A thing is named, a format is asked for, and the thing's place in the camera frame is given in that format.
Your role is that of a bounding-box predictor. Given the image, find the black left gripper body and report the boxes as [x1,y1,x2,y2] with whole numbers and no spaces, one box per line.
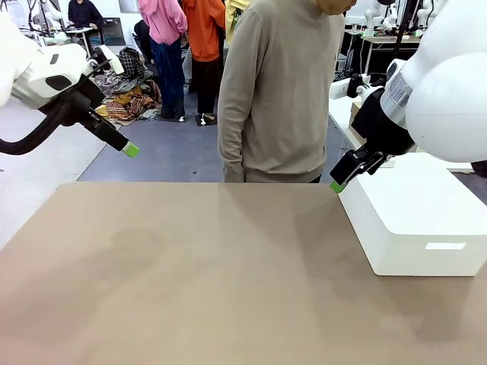
[59,90,106,128]

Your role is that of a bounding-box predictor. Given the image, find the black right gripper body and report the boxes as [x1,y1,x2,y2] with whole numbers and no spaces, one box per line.
[349,87,415,156]

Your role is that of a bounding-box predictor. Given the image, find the white foam box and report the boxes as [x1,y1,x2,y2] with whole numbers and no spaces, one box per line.
[338,151,487,278]

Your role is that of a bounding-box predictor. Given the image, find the pile of patterned clothes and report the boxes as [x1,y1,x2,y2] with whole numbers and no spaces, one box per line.
[93,46,163,122]

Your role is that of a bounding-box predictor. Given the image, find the small white desk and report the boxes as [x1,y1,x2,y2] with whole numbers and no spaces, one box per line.
[66,25,96,55]

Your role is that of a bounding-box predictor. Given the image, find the dark rectangular panel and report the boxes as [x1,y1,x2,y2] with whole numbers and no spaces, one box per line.
[99,17,125,45]

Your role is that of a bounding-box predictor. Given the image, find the background table with robots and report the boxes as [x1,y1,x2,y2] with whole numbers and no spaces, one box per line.
[341,29,424,81]

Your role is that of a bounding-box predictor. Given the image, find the seated person in black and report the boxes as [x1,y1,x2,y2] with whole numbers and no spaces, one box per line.
[67,0,105,32]

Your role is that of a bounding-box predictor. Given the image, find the person in beige sweater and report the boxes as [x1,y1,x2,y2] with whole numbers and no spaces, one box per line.
[216,0,357,185]

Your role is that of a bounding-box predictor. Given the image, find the black vertical pole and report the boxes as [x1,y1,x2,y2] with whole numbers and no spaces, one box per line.
[391,0,416,59]

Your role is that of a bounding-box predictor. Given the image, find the person in pink hoodie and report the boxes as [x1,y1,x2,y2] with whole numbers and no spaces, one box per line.
[137,0,189,122]

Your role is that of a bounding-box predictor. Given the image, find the person in orange top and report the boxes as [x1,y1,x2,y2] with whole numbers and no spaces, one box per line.
[182,0,228,125]

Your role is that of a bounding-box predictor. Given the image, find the person in yellow top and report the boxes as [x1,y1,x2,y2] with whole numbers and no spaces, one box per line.
[225,0,250,40]

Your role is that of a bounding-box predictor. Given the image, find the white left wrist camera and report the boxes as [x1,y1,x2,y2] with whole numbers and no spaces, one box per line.
[86,44,125,76]

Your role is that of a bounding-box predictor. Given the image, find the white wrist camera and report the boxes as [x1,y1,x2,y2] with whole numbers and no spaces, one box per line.
[86,44,125,76]
[329,73,372,101]

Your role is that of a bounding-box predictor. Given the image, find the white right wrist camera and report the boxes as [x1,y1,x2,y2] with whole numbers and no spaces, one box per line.
[329,73,372,101]

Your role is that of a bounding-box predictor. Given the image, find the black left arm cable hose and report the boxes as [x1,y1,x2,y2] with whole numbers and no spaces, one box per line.
[0,100,74,157]

